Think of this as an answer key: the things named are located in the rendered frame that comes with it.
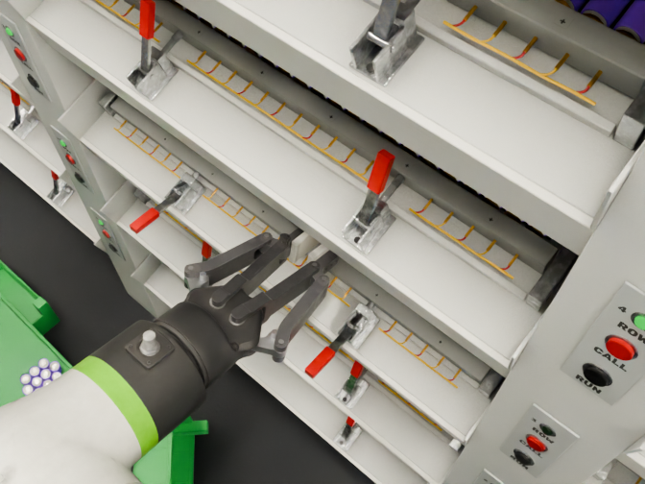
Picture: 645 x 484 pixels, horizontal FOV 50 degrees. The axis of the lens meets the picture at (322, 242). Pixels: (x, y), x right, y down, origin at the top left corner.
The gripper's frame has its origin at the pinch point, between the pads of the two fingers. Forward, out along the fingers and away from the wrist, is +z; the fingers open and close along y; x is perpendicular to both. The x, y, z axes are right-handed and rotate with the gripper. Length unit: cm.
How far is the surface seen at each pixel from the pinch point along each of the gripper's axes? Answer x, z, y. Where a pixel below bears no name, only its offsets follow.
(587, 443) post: -7.9, -6.9, -30.5
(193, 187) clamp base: 5.3, -0.6, 18.7
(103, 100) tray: 3.5, 0.4, 36.2
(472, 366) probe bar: 3.5, 1.3, -19.3
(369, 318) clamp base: 4.7, -0.8, -8.0
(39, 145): 27, 3, 58
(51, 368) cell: 57, -13, 40
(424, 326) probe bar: 3.3, 1.5, -13.2
